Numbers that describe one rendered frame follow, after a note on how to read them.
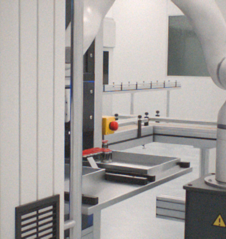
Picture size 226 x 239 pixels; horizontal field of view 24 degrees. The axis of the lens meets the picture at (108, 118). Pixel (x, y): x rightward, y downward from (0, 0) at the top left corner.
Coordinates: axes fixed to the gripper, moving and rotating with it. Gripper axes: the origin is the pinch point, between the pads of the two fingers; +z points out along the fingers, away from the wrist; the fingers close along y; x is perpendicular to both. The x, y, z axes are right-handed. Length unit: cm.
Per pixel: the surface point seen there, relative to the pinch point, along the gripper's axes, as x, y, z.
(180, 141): 120, -34, 16
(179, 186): 356, -183, 101
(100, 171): 11.7, 4.6, 11.2
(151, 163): 47.7, -1.1, 14.4
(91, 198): -11.4, 21.0, 13.0
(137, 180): 16.5, 15.4, 13.7
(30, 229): -53, 44, 7
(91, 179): 6.3, 5.4, 13.0
